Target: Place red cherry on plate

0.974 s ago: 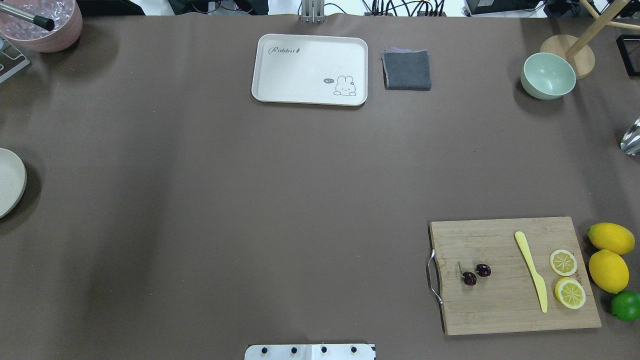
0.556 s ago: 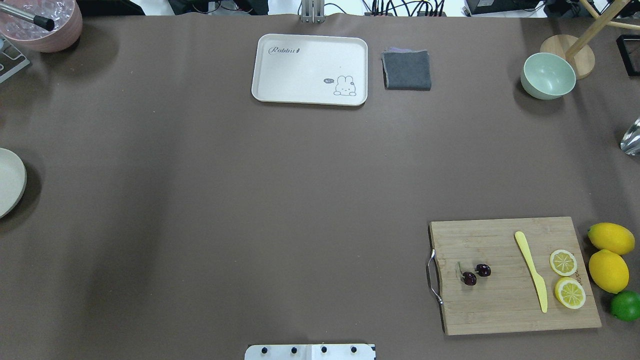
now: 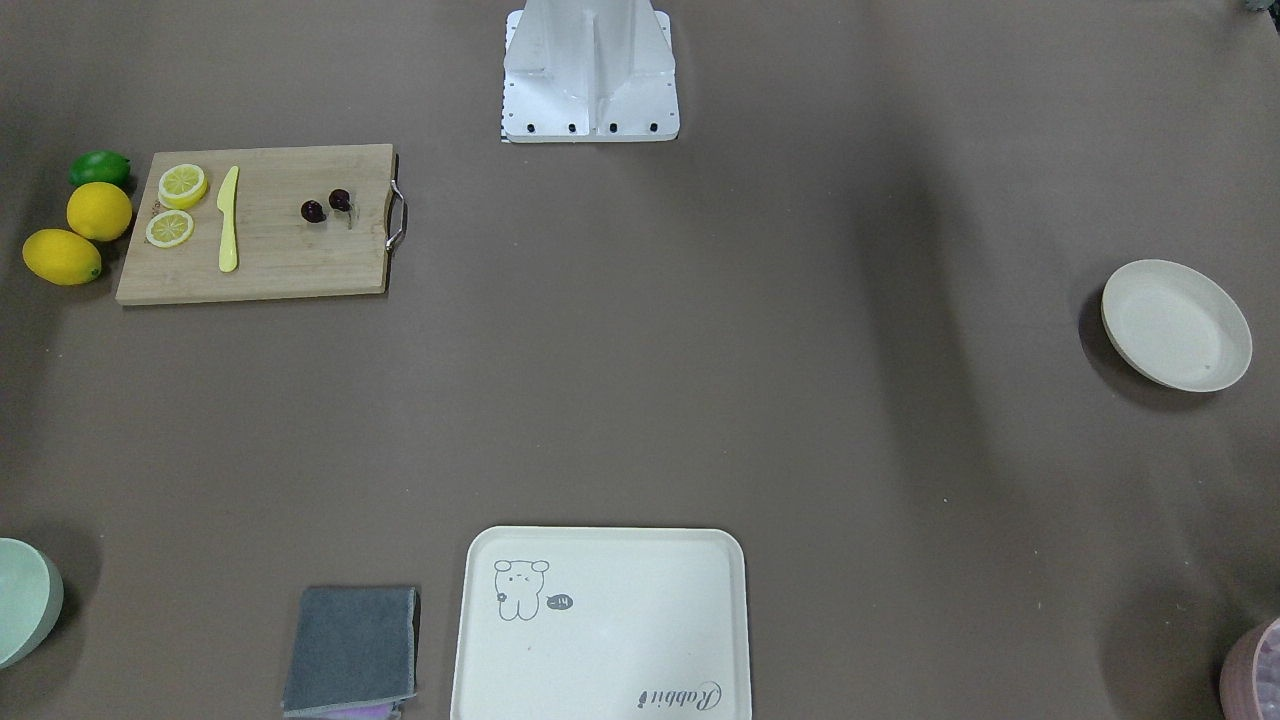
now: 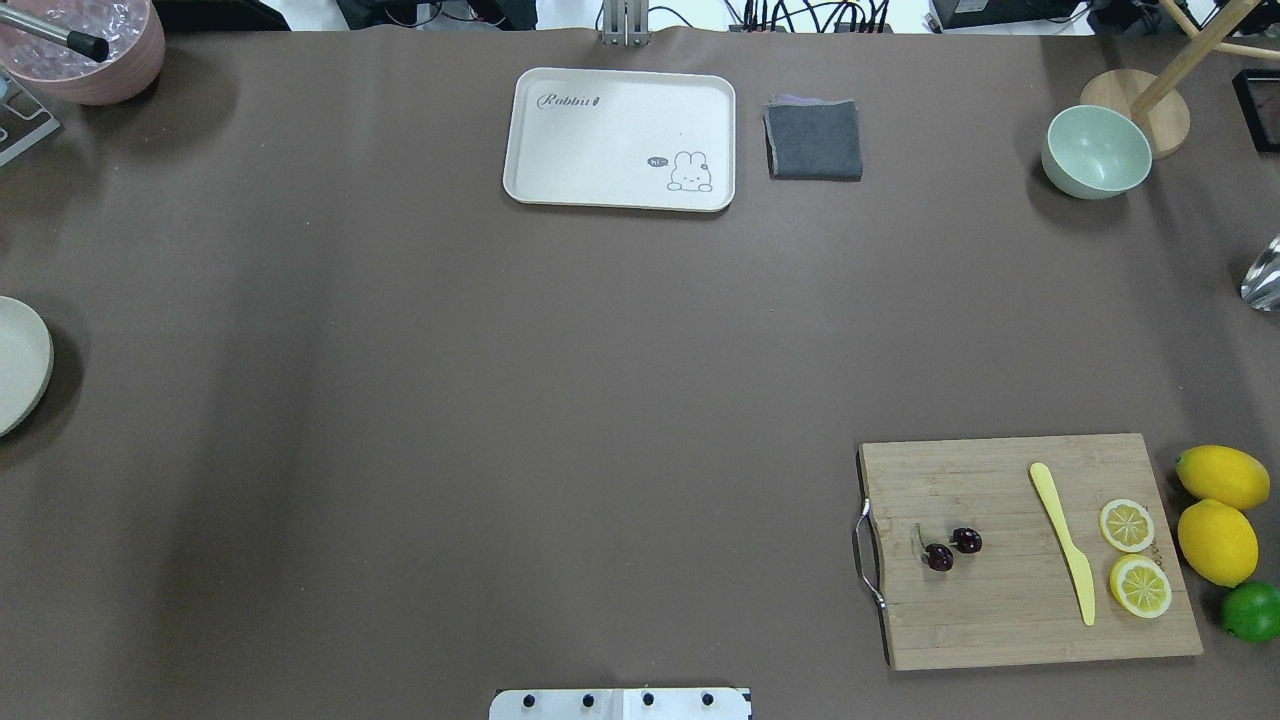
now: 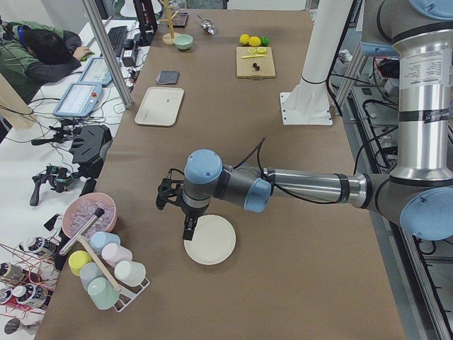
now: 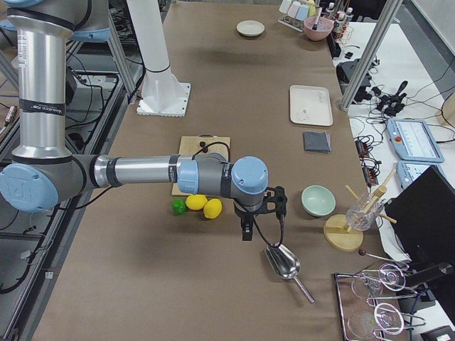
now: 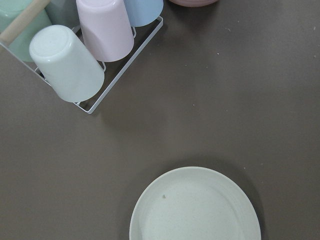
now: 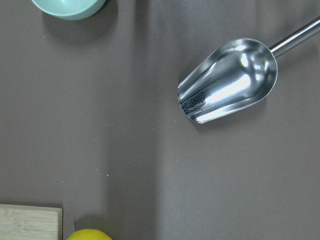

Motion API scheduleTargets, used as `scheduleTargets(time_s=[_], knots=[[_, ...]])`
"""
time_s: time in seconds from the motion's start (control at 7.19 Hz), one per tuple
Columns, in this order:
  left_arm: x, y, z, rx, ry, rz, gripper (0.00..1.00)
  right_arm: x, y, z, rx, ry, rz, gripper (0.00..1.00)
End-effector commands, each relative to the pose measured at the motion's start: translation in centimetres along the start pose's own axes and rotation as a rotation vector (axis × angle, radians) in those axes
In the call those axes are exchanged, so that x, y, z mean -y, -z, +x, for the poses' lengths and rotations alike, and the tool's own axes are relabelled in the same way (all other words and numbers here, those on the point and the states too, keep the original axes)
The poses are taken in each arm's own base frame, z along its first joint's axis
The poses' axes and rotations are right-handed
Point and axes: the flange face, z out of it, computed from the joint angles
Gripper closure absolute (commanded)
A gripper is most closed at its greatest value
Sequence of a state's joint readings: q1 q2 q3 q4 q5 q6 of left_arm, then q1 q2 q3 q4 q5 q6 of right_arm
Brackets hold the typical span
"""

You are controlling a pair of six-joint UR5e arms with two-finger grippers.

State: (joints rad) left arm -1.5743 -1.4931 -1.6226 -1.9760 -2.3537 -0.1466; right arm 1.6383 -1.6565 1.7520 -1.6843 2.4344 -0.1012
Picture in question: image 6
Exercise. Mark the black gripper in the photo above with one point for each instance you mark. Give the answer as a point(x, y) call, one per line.
point(244, 214)

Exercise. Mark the beige round plate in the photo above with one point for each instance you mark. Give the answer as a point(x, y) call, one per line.
point(250, 28)

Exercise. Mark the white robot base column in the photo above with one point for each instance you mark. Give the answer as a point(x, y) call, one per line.
point(161, 94)

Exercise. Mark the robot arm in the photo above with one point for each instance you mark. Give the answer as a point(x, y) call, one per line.
point(44, 172)

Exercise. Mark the cream rabbit tray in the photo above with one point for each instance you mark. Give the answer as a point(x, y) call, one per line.
point(310, 105)

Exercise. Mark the yellow lemon far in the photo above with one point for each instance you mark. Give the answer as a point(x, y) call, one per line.
point(212, 208)

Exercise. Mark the yellow lemon near lime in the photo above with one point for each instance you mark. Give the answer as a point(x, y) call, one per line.
point(196, 202)

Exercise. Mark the steel ice scoop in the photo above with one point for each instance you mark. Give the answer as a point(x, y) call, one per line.
point(287, 266)

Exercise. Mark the green lime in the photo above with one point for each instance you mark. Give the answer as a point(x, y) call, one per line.
point(178, 206)

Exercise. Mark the mint green bowl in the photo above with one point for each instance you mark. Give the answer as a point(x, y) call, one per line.
point(318, 200)

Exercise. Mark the wooden cup stand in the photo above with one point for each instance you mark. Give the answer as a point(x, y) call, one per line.
point(340, 235)

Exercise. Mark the wooden cutting board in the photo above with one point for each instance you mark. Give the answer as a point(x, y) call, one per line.
point(190, 145)

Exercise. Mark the grey folded cloth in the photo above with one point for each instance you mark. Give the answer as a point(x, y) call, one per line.
point(317, 142)

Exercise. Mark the clear crystal glass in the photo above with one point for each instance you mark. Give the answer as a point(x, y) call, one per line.
point(364, 211)

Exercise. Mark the lower teach pendant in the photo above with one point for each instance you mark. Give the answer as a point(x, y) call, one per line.
point(409, 171)

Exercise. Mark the teach pendant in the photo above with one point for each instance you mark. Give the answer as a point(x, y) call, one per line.
point(409, 171)
point(412, 140)

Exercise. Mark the black monitor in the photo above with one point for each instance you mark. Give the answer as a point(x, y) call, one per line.
point(425, 218)

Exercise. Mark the upper teach pendant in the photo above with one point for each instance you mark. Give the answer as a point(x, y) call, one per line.
point(412, 140)

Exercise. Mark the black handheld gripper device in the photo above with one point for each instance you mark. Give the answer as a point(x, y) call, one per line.
point(390, 104)

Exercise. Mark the pink bowl with ice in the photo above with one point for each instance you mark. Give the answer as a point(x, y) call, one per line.
point(324, 28)

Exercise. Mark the white cup rack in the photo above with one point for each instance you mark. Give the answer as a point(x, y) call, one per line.
point(294, 13)

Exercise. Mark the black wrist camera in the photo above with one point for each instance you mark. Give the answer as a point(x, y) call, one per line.
point(275, 201)

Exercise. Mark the black wire glass rack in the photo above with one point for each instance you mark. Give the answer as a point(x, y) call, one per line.
point(368, 304)

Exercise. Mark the copper wire bottle rack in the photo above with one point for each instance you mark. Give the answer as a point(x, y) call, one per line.
point(340, 15)

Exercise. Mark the aluminium frame post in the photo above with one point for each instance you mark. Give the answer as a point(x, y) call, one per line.
point(386, 18)

